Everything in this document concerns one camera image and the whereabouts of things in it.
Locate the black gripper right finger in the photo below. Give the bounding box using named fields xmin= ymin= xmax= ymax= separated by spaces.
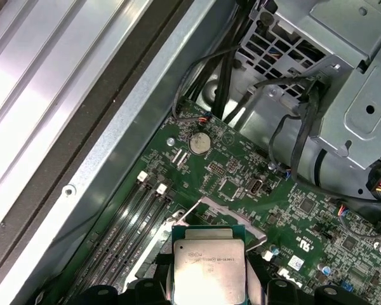
xmin=243 ymin=254 xmax=342 ymax=305

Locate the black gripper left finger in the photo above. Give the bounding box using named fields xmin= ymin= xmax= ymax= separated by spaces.
xmin=88 ymin=244 xmax=176 ymax=305

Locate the silver green CPU chip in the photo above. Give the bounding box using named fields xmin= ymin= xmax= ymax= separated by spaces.
xmin=171 ymin=224 xmax=247 ymax=305

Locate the silver CPU locking lever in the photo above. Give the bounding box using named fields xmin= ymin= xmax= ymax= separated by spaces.
xmin=177 ymin=198 xmax=208 ymax=223

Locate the black RAM slot row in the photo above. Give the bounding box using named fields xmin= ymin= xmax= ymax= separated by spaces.
xmin=60 ymin=171 xmax=175 ymax=305

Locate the silver coin battery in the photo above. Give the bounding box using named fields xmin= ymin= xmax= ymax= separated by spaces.
xmin=189 ymin=132 xmax=212 ymax=156

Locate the green motherboard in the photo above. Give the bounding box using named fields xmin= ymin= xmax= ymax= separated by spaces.
xmin=44 ymin=98 xmax=381 ymax=305

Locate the black open PC case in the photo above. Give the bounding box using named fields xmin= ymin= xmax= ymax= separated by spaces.
xmin=0 ymin=0 xmax=381 ymax=305

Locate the silver metal drive cage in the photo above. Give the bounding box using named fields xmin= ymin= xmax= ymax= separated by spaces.
xmin=234 ymin=0 xmax=381 ymax=204

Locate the black wire loop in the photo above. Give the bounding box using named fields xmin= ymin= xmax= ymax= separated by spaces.
xmin=268 ymin=76 xmax=324 ymax=185

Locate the thin black fan wire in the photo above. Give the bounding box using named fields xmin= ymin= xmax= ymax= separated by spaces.
xmin=171 ymin=46 xmax=242 ymax=123

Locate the thick black cable bundle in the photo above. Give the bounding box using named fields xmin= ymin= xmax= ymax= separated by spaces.
xmin=214 ymin=0 xmax=244 ymax=123

